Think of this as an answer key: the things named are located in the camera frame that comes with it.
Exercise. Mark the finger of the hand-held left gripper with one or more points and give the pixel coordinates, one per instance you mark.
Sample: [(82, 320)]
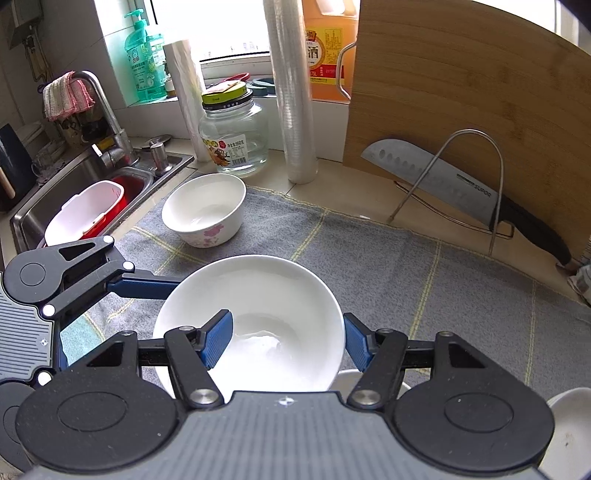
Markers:
[(147, 286)]

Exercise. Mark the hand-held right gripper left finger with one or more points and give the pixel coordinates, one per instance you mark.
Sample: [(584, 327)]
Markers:
[(217, 339)]

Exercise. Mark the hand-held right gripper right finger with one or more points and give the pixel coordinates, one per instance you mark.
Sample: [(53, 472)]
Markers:
[(360, 341)]

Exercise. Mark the white fruit-print plate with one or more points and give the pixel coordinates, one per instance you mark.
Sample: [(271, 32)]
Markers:
[(572, 424)]

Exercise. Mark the grey and teal checked towel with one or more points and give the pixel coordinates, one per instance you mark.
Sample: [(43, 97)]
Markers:
[(415, 286)]

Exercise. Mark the white strainer basket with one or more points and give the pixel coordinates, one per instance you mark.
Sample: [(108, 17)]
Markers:
[(78, 212)]

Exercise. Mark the red plastic basin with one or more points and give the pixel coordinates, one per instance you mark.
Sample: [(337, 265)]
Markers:
[(134, 184)]

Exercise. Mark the metal sink soap dispenser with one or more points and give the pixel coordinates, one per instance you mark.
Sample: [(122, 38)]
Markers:
[(159, 159)]

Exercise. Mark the stainless steel sink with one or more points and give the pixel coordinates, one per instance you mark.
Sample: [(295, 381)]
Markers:
[(78, 175)]

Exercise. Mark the round metal sink lid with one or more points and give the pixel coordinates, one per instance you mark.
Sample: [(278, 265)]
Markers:
[(157, 138)]

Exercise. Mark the glass jar yellow-black lid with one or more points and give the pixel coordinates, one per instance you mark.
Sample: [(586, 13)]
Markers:
[(235, 138)]

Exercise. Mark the steel kitchen faucet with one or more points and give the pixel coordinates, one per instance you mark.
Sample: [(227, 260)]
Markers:
[(106, 115)]

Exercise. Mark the dark blue container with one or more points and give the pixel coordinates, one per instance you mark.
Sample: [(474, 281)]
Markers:
[(14, 161)]

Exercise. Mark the pink dish cloth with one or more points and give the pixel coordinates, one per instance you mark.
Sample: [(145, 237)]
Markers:
[(64, 99)]

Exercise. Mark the green dish soap bottle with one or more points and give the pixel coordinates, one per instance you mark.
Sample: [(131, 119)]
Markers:
[(145, 69)]

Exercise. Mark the clear plastic cup stack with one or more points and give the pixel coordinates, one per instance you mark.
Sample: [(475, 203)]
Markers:
[(295, 115)]

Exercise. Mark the bamboo cutting board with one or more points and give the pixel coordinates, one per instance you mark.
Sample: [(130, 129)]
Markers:
[(461, 92)]

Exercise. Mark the orange cooking oil jug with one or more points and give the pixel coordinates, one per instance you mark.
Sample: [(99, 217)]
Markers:
[(328, 60)]

